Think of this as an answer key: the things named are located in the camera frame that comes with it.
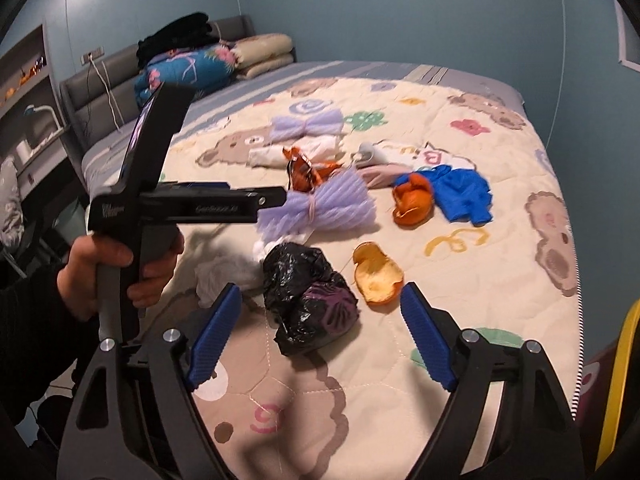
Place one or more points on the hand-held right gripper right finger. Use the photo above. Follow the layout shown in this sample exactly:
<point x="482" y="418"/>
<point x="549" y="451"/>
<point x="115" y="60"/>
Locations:
<point x="427" y="340"/>

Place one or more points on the bear printed blanket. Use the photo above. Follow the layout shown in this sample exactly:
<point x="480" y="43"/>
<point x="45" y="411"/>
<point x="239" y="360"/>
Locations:
<point x="500" y="260"/>

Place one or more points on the blue floral pillow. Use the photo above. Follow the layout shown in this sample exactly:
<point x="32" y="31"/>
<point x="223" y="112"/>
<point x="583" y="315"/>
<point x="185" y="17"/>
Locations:
<point x="190" y="70"/>

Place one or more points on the person's left forearm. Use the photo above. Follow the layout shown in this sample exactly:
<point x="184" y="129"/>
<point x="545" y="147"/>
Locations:
<point x="30" y="340"/>

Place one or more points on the grey sock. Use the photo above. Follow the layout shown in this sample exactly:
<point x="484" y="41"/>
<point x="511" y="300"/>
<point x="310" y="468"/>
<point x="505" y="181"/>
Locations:
<point x="365" y="152"/>

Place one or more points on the folded beige quilt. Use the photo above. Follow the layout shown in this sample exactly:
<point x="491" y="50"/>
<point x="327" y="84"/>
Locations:
<point x="265" y="55"/>

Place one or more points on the purple foam fruit net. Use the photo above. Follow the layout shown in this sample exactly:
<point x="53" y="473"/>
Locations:
<point x="330" y="205"/>

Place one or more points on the black clothes pile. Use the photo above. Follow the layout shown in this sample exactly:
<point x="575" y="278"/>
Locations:
<point x="175" y="35"/>

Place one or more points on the blue clothing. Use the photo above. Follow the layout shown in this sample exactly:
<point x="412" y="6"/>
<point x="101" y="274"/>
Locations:
<point x="460" y="195"/>

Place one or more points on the pink sock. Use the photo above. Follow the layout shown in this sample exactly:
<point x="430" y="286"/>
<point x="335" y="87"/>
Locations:
<point x="385" y="175"/>

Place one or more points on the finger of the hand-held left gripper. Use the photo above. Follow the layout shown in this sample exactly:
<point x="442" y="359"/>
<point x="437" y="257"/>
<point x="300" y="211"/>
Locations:
<point x="195" y="187"/>
<point x="210" y="207"/>

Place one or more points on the purple folded sock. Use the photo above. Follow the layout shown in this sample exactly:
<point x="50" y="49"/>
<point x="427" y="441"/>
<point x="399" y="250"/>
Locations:
<point x="305" y="125"/>

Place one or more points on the person's left hand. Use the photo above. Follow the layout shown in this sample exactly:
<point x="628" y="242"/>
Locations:
<point x="80" y="280"/>

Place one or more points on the wall socket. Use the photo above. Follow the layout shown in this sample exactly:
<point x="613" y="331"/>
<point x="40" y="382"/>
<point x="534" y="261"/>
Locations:
<point x="93" y="56"/>

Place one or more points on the orange snack wrapper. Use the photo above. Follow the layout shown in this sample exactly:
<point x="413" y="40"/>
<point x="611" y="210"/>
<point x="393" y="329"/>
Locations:
<point x="300" y="175"/>

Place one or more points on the orange peel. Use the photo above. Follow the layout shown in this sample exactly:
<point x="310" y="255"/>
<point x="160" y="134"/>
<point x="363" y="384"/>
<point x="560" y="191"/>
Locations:
<point x="410" y="200"/>
<point x="380" y="285"/>

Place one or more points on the white cloth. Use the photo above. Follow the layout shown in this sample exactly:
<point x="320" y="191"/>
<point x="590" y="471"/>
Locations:
<point x="320" y="149"/>

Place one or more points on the black plastic bag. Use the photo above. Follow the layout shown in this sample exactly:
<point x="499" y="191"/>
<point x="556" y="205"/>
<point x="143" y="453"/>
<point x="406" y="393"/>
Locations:
<point x="295" y="280"/>

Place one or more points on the wall shelf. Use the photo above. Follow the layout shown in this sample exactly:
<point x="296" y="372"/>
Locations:
<point x="30" y="75"/>

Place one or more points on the grey cloth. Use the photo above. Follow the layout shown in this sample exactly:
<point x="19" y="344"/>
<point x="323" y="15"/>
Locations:
<point x="10" y="205"/>

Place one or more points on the white tissue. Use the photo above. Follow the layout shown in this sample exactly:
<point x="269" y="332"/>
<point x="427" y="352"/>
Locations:
<point x="225" y="270"/>

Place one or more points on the grey bed headboard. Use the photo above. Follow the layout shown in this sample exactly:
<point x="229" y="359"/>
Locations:
<point x="115" y="80"/>

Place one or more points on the brown bin with yellow rim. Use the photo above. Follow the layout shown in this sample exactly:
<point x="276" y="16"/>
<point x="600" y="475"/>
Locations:
<point x="617" y="360"/>

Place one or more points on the window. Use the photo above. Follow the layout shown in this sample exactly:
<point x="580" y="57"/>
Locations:
<point x="627" y="50"/>

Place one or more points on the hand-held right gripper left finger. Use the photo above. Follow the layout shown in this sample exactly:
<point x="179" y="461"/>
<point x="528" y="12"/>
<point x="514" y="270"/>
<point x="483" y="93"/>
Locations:
<point x="215" y="335"/>

